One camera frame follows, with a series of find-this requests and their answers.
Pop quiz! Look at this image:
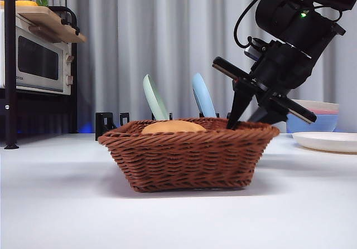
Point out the black metal shelf frame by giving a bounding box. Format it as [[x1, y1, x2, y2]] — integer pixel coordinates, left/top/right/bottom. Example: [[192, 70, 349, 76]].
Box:
[[0, 0, 79, 150]]

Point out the grey curtain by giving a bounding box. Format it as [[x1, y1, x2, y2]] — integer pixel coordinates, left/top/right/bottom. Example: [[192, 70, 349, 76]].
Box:
[[16, 0, 357, 135]]

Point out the black plate rack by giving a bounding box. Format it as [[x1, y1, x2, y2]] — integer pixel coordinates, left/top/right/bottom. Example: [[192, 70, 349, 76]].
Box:
[[94, 111, 238, 141]]

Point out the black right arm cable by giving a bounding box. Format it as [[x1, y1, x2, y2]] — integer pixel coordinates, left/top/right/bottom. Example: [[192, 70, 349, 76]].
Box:
[[233, 0, 279, 48]]

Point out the cream bowl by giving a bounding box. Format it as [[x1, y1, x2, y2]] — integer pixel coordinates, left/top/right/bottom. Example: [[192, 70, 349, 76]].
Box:
[[290, 99, 340, 111]]

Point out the white toaster oven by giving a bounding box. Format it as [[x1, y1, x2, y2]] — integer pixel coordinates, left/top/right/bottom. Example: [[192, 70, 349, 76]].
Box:
[[0, 12, 74, 96]]

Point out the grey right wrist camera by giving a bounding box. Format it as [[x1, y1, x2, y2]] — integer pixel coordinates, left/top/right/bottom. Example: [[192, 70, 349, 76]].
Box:
[[244, 37, 271, 61]]

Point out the pink bowl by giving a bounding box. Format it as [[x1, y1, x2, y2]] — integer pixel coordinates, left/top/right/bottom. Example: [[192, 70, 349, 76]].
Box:
[[312, 108, 339, 115]]

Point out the wooden cutting board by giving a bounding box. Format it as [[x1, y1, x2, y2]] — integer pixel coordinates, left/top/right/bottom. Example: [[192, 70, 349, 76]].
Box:
[[15, 6, 87, 44]]

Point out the white flat plate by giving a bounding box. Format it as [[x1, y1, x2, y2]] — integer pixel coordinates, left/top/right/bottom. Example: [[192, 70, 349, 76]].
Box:
[[291, 131, 357, 153]]

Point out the brown wicker basket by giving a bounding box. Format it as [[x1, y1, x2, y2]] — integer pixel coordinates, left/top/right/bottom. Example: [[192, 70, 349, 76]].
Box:
[[97, 118, 281, 193]]

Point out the pale green plate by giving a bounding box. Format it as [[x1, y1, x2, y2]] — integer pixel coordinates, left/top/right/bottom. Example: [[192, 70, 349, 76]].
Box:
[[142, 74, 170, 121]]

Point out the tan potato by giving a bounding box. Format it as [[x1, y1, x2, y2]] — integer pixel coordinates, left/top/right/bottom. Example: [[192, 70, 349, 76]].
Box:
[[141, 120, 207, 134]]

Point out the pale blue plate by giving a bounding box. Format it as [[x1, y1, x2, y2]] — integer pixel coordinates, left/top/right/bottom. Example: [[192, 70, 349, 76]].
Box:
[[191, 72, 217, 119]]

